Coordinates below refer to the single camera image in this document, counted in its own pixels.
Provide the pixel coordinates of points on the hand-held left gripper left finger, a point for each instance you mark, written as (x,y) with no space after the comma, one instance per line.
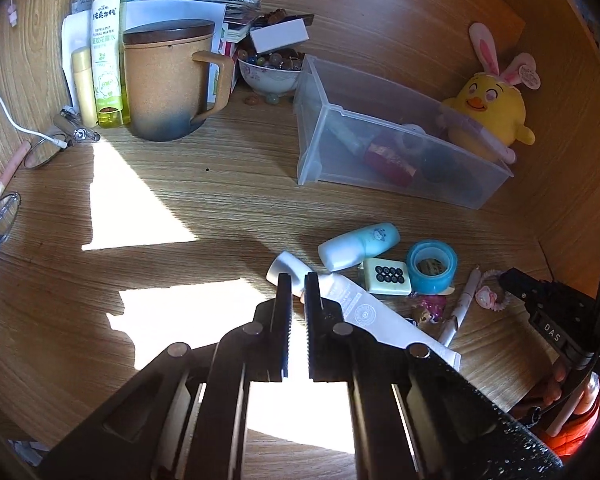
(284,330)

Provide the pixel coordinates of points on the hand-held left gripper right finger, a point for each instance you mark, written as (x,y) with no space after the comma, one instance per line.
(312,330)

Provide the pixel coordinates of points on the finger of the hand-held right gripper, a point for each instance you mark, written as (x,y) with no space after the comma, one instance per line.
(517,284)

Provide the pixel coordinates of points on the white cosmetic pen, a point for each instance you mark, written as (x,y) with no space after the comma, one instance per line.
(460,307)

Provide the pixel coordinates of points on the white cream tube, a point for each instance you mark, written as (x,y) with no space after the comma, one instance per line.
(375,317)

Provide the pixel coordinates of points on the blue tape roll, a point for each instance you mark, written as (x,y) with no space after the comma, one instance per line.
(432,270)

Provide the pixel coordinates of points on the small cream box black buttons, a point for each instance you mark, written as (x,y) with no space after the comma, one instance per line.
(385,276)

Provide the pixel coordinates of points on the white blue roll-on bottle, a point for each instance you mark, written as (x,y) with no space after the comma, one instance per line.
(355,247)

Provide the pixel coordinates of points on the clear plastic storage box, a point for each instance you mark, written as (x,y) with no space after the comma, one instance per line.
(395,160)

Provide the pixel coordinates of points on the red packet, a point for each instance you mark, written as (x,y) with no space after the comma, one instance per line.
(390,162)

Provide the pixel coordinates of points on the white bandage roll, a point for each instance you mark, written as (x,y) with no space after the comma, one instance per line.
(412,139)

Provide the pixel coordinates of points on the green lip balm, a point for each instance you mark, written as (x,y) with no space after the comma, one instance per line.
(347,137)

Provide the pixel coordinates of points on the person's right forearm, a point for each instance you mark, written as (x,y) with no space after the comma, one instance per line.
(575,430)

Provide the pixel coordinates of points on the person's right hand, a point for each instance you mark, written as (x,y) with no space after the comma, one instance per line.
(560,377)

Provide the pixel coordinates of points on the yellow chick plush toy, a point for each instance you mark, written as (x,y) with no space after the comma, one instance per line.
(490,110)

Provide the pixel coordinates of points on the small brown stone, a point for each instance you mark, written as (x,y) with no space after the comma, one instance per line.
(252,100)

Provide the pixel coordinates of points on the ceramic bowl of beads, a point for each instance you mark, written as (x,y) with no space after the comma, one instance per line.
(270,77)

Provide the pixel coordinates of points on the white carton green print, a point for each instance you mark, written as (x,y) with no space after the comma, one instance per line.
(220,75)

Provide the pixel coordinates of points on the brown ceramic mug with lid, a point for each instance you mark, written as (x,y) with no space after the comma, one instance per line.
(165,85)

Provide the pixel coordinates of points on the metal clip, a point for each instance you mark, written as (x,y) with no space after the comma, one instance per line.
(80,127)

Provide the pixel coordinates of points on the white rectangular box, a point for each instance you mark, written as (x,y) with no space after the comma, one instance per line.
(280,35)

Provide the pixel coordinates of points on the clear round lid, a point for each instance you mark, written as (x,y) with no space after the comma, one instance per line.
(7,212)

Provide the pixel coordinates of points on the small yellow bottle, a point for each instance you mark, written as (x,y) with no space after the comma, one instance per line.
(84,90)

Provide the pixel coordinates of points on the pink pen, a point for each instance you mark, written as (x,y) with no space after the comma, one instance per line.
(11,170)

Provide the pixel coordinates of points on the green floral water bottle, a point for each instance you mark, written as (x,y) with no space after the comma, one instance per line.
(109,60)

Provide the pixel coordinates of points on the stack of books and papers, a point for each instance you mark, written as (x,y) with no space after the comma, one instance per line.
(180,10)

